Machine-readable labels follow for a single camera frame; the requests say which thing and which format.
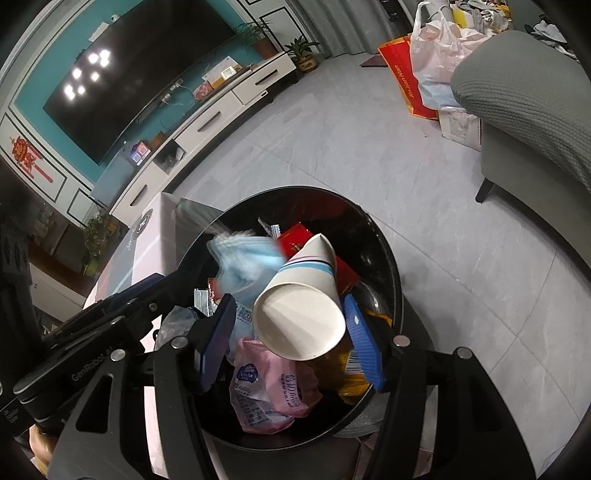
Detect yellow snack bag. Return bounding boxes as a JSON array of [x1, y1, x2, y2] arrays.
[[323, 309, 393, 406]]

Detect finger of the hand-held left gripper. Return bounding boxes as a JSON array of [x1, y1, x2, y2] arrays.
[[98, 273, 166, 311], [41, 295, 160, 356]]

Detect pile of clothes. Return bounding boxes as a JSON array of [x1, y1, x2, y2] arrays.
[[434, 0, 513, 33], [524, 16, 580, 61]]

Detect silver green wrapper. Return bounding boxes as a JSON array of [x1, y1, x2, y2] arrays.
[[194, 287, 218, 319]]

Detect white cardboard carton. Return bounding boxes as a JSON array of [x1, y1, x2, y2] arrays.
[[438, 108, 483, 151]]

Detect red gold-printed packet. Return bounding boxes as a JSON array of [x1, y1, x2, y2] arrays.
[[277, 222, 363, 296]]

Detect dark display cabinet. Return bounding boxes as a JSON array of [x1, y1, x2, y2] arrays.
[[28, 185, 93, 296]]

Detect black round bin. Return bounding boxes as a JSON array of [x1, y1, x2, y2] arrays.
[[157, 185, 435, 450]]

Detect large black television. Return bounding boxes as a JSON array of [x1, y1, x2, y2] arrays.
[[42, 16, 236, 164]]

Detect potted plant in patterned pot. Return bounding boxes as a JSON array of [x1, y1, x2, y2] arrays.
[[285, 39, 320, 72]]

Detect red shopping bag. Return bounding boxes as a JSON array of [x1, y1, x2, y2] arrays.
[[378, 34, 440, 121]]

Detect blue and red box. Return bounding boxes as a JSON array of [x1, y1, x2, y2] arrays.
[[127, 142, 152, 167]]

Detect grey curtain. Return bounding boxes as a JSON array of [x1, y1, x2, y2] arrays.
[[305, 0, 421, 58]]

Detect white television cabinet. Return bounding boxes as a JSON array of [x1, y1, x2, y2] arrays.
[[111, 51, 298, 227]]

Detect red knot wall decoration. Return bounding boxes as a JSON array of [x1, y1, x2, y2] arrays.
[[8, 135, 65, 183]]

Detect grey sofa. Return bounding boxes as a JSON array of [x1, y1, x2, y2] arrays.
[[450, 30, 591, 268]]

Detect pink tissue packet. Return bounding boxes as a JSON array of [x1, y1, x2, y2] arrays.
[[229, 337, 324, 435]]

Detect white desk calendar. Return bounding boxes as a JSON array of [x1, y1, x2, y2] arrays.
[[203, 56, 241, 90]]

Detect glass fish tank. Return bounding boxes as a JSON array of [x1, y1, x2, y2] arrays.
[[90, 148, 134, 204]]

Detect white plastic bag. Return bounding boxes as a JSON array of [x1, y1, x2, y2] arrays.
[[410, 2, 490, 112]]

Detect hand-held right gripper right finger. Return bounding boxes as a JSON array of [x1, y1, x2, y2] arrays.
[[342, 294, 536, 480]]

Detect plant in dark planter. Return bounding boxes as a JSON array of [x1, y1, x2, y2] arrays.
[[83, 212, 116, 278]]

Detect potted plant in brown pot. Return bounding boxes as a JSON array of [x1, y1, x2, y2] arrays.
[[235, 21, 278, 60]]

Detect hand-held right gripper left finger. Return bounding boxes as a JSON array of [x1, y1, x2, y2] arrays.
[[48, 293, 238, 480]]

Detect white blue-striped paper cup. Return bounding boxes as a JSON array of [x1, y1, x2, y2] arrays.
[[252, 233, 347, 361]]

